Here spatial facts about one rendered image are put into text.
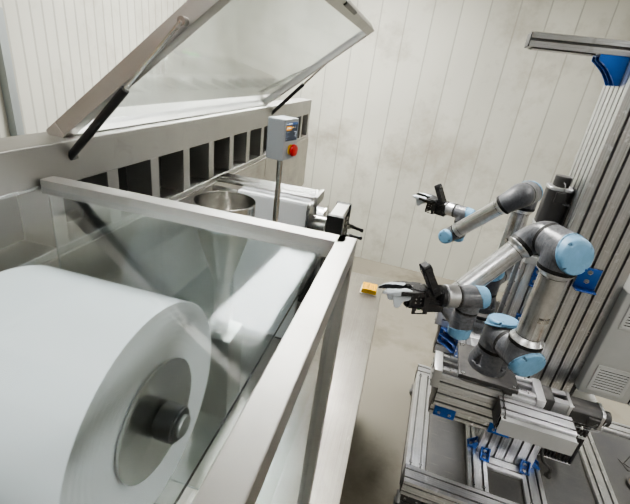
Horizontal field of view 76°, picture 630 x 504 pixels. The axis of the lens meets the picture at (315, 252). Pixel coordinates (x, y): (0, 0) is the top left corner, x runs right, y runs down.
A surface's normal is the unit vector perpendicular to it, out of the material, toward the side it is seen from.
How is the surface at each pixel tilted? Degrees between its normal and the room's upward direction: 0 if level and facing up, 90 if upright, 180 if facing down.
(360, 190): 90
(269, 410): 0
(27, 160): 90
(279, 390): 0
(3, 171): 90
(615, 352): 90
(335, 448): 0
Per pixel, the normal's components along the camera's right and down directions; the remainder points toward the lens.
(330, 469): 0.12, -0.90
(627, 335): -0.30, 0.36
